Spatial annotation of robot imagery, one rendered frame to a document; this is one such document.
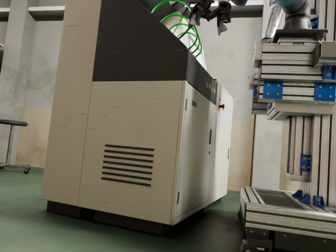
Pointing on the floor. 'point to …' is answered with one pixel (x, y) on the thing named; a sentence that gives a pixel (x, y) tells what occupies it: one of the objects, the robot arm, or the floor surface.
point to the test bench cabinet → (135, 155)
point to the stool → (12, 144)
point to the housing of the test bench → (71, 108)
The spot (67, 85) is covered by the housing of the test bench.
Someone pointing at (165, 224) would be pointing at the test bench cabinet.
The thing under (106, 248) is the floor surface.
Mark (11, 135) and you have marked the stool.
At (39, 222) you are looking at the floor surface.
